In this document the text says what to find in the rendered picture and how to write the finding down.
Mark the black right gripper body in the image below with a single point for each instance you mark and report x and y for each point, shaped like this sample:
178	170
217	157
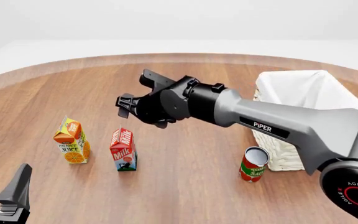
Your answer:
127	105

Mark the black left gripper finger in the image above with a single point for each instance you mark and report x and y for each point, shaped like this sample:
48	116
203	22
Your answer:
17	191

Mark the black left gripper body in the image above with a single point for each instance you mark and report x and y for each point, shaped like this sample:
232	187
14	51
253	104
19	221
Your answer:
2	217

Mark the grey and black right robot arm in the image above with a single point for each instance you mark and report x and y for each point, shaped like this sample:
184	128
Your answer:
259	112

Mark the red and white milk carton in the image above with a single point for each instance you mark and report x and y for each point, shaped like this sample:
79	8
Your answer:
123	149

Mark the white wicker basket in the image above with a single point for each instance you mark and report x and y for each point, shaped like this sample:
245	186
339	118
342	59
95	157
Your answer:
280	151

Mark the white cloth basket liner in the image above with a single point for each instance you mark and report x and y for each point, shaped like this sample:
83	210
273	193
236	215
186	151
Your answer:
297	88

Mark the orange juice carton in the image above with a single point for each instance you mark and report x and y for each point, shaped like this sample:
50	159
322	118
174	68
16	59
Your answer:
73	142

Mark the red tomato sauce tin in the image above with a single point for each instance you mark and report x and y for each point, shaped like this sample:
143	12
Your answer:
253	166

